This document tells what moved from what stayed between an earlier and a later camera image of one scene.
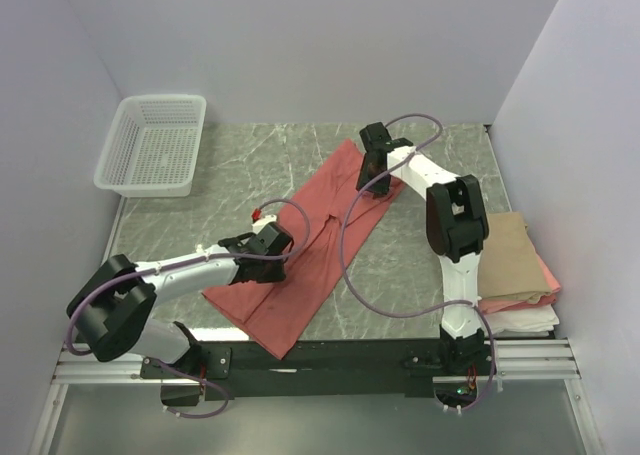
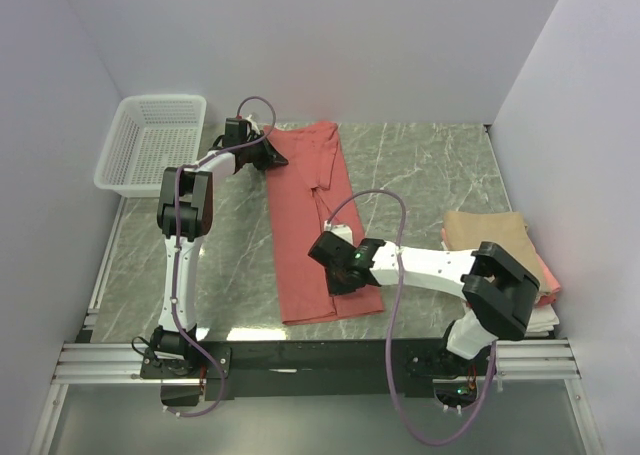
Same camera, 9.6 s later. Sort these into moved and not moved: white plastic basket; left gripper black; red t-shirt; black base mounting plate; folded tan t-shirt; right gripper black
Moved: right gripper black; left gripper black; red t-shirt
Not moved: white plastic basket; black base mounting plate; folded tan t-shirt
